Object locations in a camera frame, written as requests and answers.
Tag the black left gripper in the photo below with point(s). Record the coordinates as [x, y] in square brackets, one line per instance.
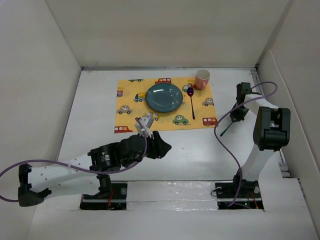
[158, 147]

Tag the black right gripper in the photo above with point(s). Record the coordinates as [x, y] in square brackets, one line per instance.
[239, 117]

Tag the iridescent blue-green fork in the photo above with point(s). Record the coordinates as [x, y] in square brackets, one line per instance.
[224, 131]

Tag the yellow vehicle-print placemat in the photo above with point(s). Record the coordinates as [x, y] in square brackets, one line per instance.
[131, 103]

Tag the teal floral ceramic plate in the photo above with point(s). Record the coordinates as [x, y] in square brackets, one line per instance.
[164, 97]

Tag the purple iridescent spoon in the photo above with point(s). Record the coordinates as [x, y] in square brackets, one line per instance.
[190, 93]

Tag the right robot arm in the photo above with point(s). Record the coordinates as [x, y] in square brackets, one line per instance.
[271, 132]

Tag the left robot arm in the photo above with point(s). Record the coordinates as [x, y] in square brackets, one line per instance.
[88, 174]

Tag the pink ceramic mug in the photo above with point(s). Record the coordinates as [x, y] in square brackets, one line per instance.
[202, 78]

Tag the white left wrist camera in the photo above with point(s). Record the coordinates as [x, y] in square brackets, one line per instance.
[143, 125]

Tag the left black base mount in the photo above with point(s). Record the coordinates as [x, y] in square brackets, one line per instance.
[116, 201]

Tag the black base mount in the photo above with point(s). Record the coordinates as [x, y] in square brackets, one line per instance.
[248, 197]
[116, 201]

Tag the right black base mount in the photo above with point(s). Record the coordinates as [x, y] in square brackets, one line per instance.
[248, 197]

